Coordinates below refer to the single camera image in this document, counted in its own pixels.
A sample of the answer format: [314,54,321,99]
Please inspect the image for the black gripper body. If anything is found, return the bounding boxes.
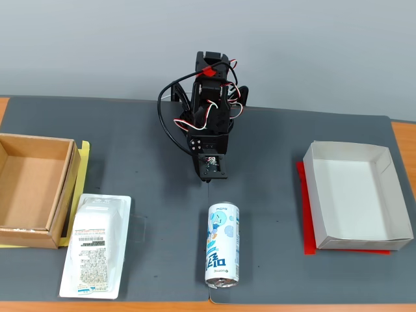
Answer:
[186,132,229,178]

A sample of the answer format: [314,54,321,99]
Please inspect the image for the white blue drink can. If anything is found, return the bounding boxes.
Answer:
[203,201,241,289]

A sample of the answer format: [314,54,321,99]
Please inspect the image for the white paper box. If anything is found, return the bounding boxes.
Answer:
[302,140,414,252]

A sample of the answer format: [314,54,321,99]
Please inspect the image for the brown cardboard box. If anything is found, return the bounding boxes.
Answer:
[0,132,81,250]

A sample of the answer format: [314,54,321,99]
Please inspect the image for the dark gray table mat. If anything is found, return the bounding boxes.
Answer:
[207,105,416,306]
[0,96,211,302]

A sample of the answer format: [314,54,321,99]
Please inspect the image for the yellow paper sheet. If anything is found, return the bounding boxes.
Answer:
[0,140,91,248]

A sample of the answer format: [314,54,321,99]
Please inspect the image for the red paper sheet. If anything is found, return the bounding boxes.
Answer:
[295,161,391,256]

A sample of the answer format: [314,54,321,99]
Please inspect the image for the white plastic blister package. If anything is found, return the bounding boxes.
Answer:
[58,193,132,300]

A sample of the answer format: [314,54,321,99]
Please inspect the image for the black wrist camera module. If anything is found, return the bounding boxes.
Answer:
[198,154,229,181]

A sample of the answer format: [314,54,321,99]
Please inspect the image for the red white black servo wire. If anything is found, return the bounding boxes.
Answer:
[220,60,244,118]
[173,101,219,131]

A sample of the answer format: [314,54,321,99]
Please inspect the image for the black camera cable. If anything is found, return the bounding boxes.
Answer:
[157,63,239,157]

